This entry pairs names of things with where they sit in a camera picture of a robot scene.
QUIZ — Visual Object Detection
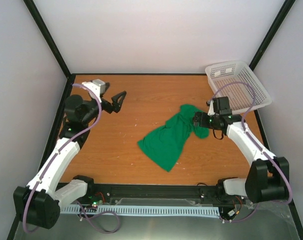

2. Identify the left black frame post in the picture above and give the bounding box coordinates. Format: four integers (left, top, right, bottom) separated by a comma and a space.
23, 0, 72, 79

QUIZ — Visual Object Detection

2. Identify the black aluminium rail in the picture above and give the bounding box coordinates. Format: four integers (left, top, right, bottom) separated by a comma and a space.
94, 184, 219, 205

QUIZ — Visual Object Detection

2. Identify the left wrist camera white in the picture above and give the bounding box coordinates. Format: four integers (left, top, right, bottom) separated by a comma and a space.
81, 79, 110, 98

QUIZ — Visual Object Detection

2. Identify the right black frame post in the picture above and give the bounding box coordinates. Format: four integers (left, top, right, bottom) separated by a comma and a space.
249, 0, 296, 71

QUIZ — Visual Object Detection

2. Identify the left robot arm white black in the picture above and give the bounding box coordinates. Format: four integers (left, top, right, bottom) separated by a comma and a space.
13, 91, 127, 233

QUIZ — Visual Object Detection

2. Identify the light blue cable duct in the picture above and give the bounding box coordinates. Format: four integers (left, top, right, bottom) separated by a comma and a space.
60, 204, 221, 219

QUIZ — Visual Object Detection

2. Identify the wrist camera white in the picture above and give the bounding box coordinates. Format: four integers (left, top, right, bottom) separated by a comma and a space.
206, 96, 232, 116
81, 79, 110, 98

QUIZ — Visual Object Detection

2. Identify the white perforated plastic basket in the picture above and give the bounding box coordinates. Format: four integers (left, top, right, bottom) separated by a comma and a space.
205, 60, 272, 114

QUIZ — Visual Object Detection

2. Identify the green t-shirt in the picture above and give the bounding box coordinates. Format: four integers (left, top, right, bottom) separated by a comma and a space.
137, 104, 209, 172

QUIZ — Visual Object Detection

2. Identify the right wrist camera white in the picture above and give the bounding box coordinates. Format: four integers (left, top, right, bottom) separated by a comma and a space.
206, 96, 232, 116

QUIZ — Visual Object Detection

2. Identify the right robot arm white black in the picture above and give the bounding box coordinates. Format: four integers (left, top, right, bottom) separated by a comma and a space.
193, 111, 293, 204

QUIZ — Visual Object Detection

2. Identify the black frame post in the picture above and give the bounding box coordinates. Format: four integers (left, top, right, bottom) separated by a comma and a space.
23, 0, 72, 79
249, 0, 296, 71

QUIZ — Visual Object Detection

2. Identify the small circuit board with led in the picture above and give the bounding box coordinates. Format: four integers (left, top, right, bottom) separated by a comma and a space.
89, 192, 106, 208

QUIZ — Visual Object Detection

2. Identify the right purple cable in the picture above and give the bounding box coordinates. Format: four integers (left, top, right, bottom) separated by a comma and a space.
212, 81, 294, 205

